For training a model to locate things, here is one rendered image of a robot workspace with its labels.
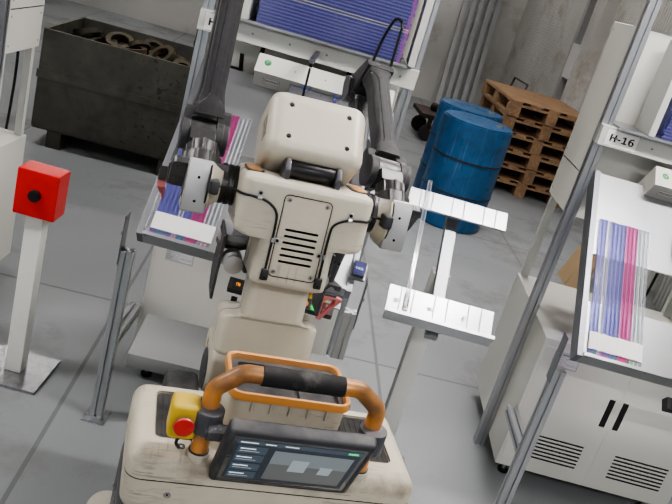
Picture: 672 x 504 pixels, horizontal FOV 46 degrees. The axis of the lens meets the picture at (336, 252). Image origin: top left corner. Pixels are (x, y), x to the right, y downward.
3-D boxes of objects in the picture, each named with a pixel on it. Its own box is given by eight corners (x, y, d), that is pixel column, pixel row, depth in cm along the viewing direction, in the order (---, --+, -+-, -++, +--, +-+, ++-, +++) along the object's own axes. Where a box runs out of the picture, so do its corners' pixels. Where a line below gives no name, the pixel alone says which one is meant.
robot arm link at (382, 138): (363, 45, 205) (398, 57, 208) (342, 82, 215) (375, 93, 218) (374, 171, 178) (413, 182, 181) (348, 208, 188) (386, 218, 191)
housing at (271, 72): (382, 131, 285) (391, 109, 272) (251, 94, 283) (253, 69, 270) (387, 113, 289) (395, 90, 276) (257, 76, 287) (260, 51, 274)
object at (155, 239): (342, 297, 255) (345, 289, 248) (143, 242, 252) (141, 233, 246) (343, 294, 255) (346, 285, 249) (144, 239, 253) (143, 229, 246)
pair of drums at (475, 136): (491, 209, 693) (524, 118, 664) (473, 241, 589) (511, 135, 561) (417, 183, 706) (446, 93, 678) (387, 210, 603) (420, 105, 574)
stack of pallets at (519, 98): (565, 211, 764) (600, 123, 734) (478, 187, 755) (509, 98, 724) (534, 176, 880) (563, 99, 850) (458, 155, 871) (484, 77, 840)
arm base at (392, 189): (372, 201, 171) (422, 212, 174) (371, 171, 175) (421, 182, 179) (358, 222, 178) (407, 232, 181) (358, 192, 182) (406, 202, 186)
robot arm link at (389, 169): (382, 183, 177) (403, 189, 178) (381, 147, 182) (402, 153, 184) (364, 204, 184) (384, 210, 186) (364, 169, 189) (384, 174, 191)
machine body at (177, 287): (303, 425, 304) (347, 282, 283) (126, 378, 301) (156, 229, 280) (316, 348, 365) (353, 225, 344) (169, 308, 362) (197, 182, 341)
